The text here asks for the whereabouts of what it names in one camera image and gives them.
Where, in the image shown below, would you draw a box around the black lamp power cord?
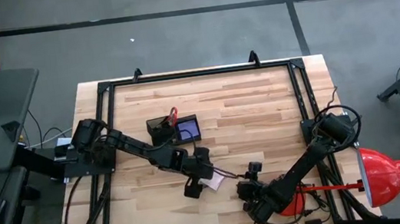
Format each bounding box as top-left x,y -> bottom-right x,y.
246,176 -> 334,224

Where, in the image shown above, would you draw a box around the white power adapter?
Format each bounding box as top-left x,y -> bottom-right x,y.
55,135 -> 74,147

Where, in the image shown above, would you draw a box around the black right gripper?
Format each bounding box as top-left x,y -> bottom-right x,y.
235,174 -> 283,224

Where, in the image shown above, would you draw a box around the purple sticky note pad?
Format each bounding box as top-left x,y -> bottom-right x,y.
176,118 -> 200,143

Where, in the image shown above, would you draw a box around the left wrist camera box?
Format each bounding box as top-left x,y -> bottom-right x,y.
181,174 -> 207,202

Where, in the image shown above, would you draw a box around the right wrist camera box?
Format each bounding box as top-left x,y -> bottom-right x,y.
246,160 -> 265,180

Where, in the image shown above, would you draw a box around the black aluminium table frame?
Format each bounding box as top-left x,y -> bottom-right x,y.
41,47 -> 382,224

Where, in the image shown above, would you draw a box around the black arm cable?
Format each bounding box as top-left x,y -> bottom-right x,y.
148,127 -> 200,156
309,100 -> 366,152

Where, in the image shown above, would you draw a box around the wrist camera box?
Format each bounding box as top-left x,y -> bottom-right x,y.
246,160 -> 265,180
181,174 -> 207,202

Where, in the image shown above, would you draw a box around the black mesh desk organizer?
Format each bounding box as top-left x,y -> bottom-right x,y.
144,111 -> 203,151

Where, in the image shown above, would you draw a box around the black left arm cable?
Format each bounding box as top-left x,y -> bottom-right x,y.
148,127 -> 200,156

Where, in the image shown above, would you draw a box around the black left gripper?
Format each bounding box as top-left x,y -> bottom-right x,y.
181,141 -> 241,187

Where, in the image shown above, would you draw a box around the red handled scissors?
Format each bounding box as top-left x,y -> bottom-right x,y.
165,106 -> 181,129

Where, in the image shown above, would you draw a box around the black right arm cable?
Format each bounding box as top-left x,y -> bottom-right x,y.
309,100 -> 366,152

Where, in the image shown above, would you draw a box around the black triangular desk bracket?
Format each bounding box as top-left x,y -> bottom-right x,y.
0,120 -> 24,145

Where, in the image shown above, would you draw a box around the pink sticky note pad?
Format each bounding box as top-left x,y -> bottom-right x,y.
197,170 -> 227,194

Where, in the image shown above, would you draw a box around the black floor cable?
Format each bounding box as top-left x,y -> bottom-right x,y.
23,104 -> 74,150

